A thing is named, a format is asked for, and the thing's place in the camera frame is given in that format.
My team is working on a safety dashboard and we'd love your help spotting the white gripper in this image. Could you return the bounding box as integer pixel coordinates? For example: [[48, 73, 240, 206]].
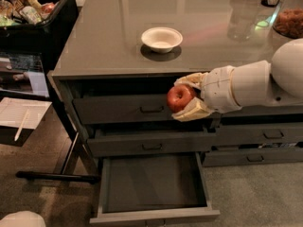
[[172, 65, 241, 122]]

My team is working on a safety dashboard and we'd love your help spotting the red apple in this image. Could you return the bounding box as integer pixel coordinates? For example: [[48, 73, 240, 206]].
[[167, 84, 197, 113]]

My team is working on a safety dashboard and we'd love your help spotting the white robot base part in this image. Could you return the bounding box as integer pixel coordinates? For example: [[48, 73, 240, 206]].
[[0, 211, 46, 227]]

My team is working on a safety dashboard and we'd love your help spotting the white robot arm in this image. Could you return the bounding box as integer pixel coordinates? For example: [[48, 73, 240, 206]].
[[172, 39, 303, 122]]

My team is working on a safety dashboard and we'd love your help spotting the middle left grey drawer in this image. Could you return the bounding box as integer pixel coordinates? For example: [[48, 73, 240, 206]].
[[86, 127, 216, 157]]

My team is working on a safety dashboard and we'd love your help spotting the grey drawer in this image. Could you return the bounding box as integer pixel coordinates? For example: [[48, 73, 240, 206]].
[[86, 127, 216, 157], [214, 123, 303, 146], [222, 105, 303, 117], [202, 147, 303, 167], [72, 92, 222, 125]]

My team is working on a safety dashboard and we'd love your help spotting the top left grey drawer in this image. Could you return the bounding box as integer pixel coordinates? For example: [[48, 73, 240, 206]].
[[72, 92, 222, 125]]

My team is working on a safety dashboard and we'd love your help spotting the top right grey drawer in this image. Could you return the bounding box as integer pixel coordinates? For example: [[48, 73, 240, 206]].
[[222, 105, 303, 117]]

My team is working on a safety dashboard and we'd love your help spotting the bottom right grey drawer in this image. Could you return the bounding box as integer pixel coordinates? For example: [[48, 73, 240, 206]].
[[202, 147, 303, 167]]

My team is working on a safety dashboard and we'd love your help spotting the middle right grey drawer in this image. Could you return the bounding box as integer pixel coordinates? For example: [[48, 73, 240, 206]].
[[214, 123, 303, 146]]

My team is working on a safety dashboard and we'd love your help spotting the open bottom left drawer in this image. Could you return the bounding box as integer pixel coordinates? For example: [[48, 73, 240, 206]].
[[90, 152, 220, 227]]

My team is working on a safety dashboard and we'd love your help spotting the white paper bowl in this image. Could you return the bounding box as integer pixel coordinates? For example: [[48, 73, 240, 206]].
[[141, 27, 183, 54]]

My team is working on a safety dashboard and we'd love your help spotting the glass jar of snacks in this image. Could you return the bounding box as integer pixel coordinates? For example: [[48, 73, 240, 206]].
[[273, 0, 303, 39]]

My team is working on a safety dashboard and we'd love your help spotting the black floor bar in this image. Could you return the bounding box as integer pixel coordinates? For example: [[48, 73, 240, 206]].
[[16, 171, 100, 184]]

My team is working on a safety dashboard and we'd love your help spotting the white pen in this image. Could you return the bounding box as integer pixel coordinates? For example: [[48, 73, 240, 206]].
[[14, 109, 29, 142]]

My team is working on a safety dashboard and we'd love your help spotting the dark side table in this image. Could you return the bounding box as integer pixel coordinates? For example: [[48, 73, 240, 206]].
[[0, 52, 49, 146]]

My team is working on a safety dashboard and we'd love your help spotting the black bin of groceries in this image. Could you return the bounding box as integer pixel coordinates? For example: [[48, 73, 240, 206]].
[[0, 0, 79, 57]]

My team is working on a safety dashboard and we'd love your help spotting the white paper pad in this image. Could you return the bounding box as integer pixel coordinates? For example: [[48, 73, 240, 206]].
[[0, 97, 51, 130]]

